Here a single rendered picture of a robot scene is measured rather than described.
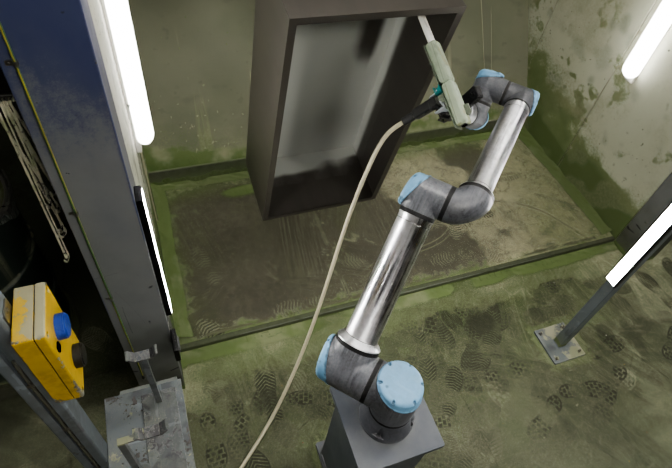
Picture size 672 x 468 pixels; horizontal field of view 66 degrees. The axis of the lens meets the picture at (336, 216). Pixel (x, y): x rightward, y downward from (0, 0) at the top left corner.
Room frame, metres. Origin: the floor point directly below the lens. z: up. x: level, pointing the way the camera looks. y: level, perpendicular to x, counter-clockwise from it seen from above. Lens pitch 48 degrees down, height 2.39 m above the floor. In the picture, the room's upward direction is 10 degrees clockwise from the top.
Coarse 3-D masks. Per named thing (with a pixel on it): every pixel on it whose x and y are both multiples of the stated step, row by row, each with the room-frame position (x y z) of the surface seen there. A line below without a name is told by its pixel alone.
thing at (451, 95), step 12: (432, 36) 1.60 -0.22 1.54; (432, 48) 1.55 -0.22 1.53; (432, 60) 1.52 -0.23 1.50; (444, 60) 1.51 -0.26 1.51; (444, 72) 1.47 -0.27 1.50; (444, 84) 1.44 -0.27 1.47; (456, 84) 1.45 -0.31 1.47; (444, 96) 1.41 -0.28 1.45; (456, 96) 1.39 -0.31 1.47; (420, 108) 1.42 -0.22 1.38; (432, 108) 1.41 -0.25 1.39; (456, 108) 1.36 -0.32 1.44; (468, 108) 1.36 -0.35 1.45; (408, 120) 1.42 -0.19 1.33; (456, 120) 1.33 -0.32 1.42; (468, 120) 1.33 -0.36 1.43
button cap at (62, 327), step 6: (54, 318) 0.42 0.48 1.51; (60, 318) 0.42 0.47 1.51; (66, 318) 0.43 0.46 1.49; (54, 324) 0.41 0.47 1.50; (60, 324) 0.41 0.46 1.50; (66, 324) 0.42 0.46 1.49; (54, 330) 0.40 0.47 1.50; (60, 330) 0.40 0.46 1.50; (66, 330) 0.41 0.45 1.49; (60, 336) 0.40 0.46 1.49; (66, 336) 0.40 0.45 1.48
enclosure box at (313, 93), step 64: (256, 0) 1.71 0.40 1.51; (320, 0) 1.49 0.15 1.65; (384, 0) 1.57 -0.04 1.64; (448, 0) 1.66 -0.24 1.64; (256, 64) 1.71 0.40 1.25; (320, 64) 1.92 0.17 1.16; (384, 64) 2.04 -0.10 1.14; (256, 128) 1.70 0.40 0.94; (320, 128) 2.03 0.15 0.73; (384, 128) 1.93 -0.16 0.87; (256, 192) 1.70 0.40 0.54; (320, 192) 1.83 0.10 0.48
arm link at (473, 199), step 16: (512, 96) 1.60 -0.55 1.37; (528, 96) 1.60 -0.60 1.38; (512, 112) 1.51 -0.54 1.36; (528, 112) 1.55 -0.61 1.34; (496, 128) 1.44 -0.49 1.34; (512, 128) 1.43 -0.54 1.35; (496, 144) 1.35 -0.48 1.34; (512, 144) 1.38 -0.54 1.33; (480, 160) 1.29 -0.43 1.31; (496, 160) 1.28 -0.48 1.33; (480, 176) 1.21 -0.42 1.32; (496, 176) 1.23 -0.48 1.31; (464, 192) 1.12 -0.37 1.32; (480, 192) 1.13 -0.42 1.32; (448, 208) 1.08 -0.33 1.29; (464, 208) 1.08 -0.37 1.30; (480, 208) 1.10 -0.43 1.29
